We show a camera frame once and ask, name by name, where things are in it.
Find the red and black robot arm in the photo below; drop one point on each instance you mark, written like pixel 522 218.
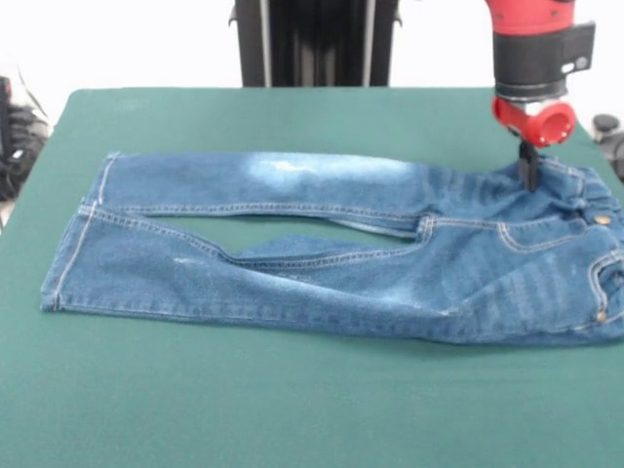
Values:
pixel 531 53

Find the dark green tablecloth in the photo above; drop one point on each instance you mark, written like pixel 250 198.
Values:
pixel 244 414

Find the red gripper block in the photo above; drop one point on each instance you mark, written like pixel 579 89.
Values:
pixel 536 124

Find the narrow black device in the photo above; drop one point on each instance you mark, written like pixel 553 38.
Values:
pixel 4 117

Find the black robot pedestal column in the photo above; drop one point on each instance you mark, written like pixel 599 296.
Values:
pixel 317 44

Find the blue denim jeans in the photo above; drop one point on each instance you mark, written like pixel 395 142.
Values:
pixel 341 273

